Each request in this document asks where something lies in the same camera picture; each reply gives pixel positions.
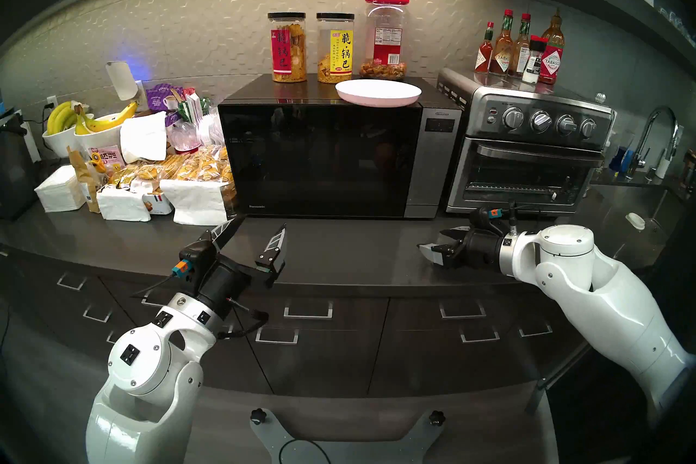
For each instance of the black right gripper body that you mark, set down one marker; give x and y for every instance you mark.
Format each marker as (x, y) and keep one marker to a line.
(481, 251)

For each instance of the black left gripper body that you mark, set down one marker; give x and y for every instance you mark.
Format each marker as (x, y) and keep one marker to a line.
(225, 283)

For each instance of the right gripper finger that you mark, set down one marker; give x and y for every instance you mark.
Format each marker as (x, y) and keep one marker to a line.
(436, 254)
(457, 233)

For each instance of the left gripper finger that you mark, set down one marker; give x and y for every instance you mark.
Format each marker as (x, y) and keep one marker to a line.
(225, 233)
(274, 251)

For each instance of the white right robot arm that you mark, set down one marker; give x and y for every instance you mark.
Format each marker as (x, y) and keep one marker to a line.
(598, 294)

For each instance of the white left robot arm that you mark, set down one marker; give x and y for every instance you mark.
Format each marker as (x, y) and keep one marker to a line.
(144, 359)

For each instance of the black microwave body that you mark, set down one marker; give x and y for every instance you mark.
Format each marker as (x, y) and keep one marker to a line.
(435, 169)

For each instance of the white round plate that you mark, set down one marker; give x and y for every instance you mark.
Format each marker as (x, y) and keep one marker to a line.
(378, 92)

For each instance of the yellow wrapped cake packs pile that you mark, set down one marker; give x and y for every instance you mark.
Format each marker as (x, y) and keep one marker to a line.
(190, 169)

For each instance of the white box French flag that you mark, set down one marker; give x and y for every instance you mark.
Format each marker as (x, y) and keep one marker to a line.
(157, 204)

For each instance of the clear cup of plastic spoons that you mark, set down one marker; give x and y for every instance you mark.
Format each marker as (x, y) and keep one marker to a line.
(184, 138)

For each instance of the white plastic forks bundle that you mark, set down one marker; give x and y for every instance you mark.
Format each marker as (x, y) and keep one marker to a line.
(211, 128)

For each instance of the small white paper napkin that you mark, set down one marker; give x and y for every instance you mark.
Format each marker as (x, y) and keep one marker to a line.
(122, 204)

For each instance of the dark lower cabinet run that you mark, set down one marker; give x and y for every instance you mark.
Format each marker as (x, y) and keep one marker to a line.
(337, 359)

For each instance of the draped white paper napkin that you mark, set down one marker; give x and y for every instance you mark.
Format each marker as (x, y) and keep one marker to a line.
(144, 136)

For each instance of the green red tea packets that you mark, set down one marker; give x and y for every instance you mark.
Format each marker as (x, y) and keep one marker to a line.
(193, 104)

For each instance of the stainless steel toaster oven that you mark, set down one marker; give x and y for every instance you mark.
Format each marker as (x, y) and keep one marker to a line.
(522, 115)

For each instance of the black star knob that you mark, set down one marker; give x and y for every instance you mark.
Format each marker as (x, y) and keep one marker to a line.
(436, 418)
(258, 415)

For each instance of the steel sink basin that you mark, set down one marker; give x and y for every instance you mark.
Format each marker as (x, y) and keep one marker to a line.
(614, 207)

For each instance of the pink Korean snack pack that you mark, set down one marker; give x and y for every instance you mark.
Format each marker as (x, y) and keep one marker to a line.
(106, 157)

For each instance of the brown paper snack bag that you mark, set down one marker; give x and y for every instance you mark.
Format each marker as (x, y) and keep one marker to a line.
(87, 180)

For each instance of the purple biscotti bag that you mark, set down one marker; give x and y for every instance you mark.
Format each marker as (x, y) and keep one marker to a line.
(160, 98)

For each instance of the white fruit bowl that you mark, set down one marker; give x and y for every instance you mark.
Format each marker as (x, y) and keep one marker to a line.
(103, 138)
(57, 142)

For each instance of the ripe yellow banana bunch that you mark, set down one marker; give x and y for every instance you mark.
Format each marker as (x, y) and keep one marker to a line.
(109, 121)

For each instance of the white napkin stack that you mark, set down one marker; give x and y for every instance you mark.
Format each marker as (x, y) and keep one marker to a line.
(58, 191)

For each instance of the small red hot sauce bottle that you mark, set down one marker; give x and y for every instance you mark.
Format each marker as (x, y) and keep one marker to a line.
(483, 58)

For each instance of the snack jar red label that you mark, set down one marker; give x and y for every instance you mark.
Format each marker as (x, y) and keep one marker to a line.
(287, 52)

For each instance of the small silver round knob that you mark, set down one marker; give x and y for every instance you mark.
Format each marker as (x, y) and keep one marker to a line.
(600, 97)

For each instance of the chrome kitchen faucet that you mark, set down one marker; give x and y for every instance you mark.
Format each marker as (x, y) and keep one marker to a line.
(644, 139)

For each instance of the large orange hot sauce bottle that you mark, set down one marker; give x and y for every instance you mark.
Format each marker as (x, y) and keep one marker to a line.
(552, 58)

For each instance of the white soap dispenser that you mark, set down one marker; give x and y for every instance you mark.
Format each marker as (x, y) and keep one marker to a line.
(662, 166)

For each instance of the greenish yellow banana bunch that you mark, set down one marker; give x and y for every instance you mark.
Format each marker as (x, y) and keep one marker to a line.
(57, 117)

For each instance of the snack jar yellow label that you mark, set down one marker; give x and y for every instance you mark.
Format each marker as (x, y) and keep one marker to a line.
(335, 52)

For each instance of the clear jar red lid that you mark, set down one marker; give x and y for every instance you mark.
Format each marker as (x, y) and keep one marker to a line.
(385, 33)

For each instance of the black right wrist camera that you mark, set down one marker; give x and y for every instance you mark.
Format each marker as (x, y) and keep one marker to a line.
(481, 218)

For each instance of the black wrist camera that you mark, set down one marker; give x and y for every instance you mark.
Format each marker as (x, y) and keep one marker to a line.
(196, 253)
(481, 218)

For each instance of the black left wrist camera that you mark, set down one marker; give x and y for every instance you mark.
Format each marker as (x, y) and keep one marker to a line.
(196, 253)

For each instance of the white wall outlet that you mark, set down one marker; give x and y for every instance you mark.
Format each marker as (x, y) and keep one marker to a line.
(51, 102)
(140, 96)

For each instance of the white plug-in wall device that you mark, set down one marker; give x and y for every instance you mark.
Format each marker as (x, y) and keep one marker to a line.
(120, 79)

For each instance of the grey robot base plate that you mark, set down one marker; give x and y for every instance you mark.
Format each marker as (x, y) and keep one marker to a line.
(380, 455)

